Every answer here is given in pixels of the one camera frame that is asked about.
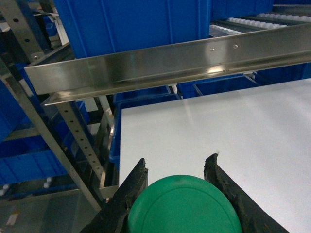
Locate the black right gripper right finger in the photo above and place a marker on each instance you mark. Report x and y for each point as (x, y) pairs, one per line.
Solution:
(253, 219)

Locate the green mushroom push button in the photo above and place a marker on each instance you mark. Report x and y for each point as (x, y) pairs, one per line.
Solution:
(182, 204)

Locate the stainless steel shelf rail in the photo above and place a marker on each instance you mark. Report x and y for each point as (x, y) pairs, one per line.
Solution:
(177, 63)

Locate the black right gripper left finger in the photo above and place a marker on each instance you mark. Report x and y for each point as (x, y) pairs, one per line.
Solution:
(113, 216)

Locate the perforated steel rack upright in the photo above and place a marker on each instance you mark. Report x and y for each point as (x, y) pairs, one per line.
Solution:
(41, 140)

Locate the large blue bin left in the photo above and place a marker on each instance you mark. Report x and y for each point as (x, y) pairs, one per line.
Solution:
(98, 27)

